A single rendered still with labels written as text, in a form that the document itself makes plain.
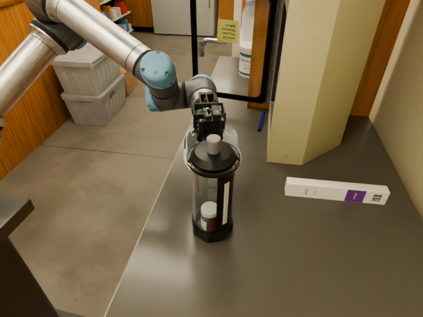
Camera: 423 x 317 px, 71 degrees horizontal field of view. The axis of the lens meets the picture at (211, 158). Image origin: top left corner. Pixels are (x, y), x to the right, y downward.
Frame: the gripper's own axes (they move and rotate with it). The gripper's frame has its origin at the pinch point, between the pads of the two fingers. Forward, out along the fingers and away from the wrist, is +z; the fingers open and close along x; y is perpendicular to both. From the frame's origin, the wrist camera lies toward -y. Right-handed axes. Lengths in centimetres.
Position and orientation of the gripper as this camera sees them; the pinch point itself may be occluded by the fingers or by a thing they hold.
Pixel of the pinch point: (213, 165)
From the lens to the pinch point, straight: 61.5
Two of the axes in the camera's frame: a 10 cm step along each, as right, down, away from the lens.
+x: 10.0, -0.5, 0.8
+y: 0.1, -7.9, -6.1
